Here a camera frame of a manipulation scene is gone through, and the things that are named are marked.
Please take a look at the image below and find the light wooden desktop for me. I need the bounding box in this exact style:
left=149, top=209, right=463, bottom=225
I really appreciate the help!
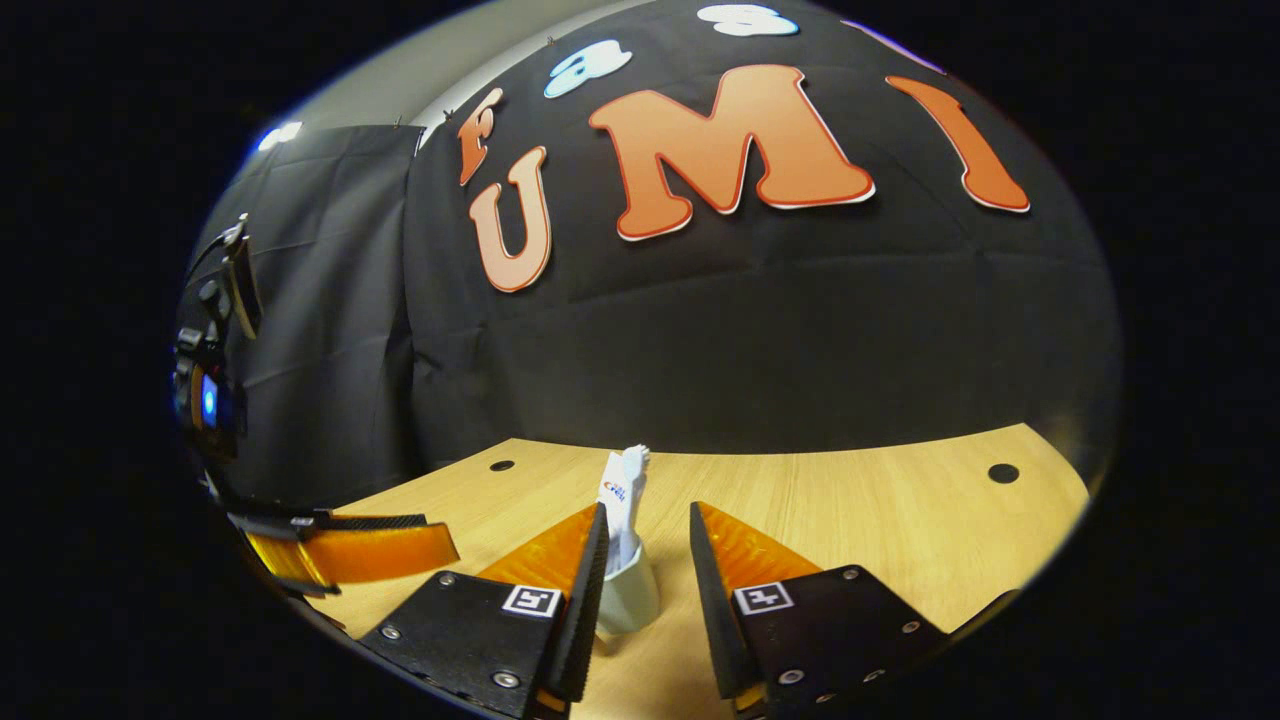
left=300, top=422, right=1091, bottom=720

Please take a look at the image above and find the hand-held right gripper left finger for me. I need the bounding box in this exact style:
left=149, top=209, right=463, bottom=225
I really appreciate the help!
left=360, top=502, right=611, bottom=720

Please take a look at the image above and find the black backdrop cloth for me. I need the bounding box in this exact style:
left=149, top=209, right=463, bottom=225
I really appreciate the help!
left=195, top=0, right=1121, bottom=506

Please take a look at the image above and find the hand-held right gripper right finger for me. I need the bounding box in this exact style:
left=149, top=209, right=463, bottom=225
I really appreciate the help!
left=689, top=501, right=951, bottom=717

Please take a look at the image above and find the pale green cup wooden handle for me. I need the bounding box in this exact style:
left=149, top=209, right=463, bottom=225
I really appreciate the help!
left=597, top=545, right=662, bottom=637

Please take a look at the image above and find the white toothpaste tube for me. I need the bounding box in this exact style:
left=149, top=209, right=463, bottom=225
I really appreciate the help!
left=597, top=452, right=635, bottom=579

